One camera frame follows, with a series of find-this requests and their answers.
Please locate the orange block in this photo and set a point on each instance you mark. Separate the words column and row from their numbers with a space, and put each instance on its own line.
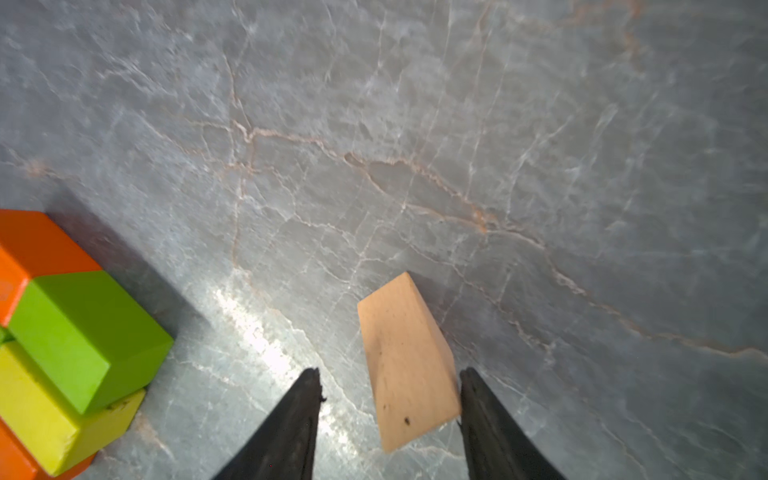
column 17, row 463
column 32, row 245

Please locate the yellow block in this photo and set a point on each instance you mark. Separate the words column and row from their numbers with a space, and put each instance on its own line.
column 43, row 420

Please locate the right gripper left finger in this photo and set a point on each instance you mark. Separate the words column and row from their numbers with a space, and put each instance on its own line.
column 283, row 447

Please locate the green block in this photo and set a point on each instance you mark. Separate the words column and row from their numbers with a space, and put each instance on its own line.
column 5, row 335
column 90, row 337

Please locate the tan wooden triangle block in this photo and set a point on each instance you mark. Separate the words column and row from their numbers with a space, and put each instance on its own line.
column 411, row 366

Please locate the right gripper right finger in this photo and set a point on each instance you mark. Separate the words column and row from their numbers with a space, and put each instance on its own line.
column 495, row 445

